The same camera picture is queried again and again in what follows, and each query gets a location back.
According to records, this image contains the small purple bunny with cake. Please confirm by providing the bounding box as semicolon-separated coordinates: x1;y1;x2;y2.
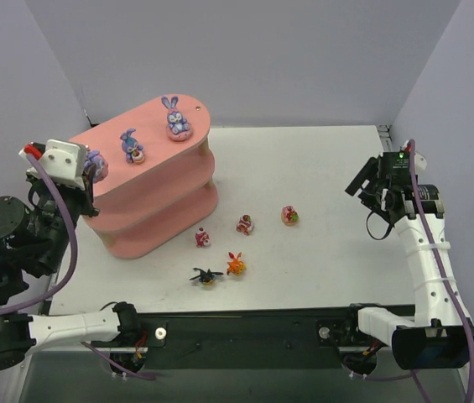
120;128;145;164

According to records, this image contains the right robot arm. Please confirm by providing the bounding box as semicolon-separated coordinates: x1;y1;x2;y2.
346;151;470;369

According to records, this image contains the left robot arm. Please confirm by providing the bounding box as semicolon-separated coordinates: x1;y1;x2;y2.
0;170;141;370

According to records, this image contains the pink three-tier wooden shelf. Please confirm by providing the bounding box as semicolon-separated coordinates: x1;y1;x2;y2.
71;94;218;259

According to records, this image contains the purple bunny toy on donut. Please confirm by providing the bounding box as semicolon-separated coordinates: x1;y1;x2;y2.
161;96;193;142

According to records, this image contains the pink bear with strawberry hat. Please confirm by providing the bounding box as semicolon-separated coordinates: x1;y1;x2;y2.
195;227;211;248

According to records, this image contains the strawberry cake slice toy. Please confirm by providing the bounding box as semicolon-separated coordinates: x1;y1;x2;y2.
236;214;254;236

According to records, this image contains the black winged toy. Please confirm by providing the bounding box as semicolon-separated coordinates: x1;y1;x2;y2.
189;268;223;285

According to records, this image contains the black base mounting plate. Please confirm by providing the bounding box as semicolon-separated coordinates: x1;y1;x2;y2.
93;308;374;371

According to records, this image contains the orange bunny toy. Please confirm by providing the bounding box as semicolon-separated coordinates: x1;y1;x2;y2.
226;252;246;275

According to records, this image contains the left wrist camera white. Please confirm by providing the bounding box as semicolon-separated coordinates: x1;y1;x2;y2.
18;139;87;191

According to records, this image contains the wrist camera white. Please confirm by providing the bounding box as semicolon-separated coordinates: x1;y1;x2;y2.
18;139;87;191
401;141;428;175

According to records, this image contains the black looped cable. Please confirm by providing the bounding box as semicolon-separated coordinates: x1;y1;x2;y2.
365;212;393;242

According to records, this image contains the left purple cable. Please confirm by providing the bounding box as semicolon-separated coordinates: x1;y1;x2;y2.
0;154;81;322

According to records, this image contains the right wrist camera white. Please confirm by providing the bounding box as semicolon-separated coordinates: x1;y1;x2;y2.
401;141;428;175

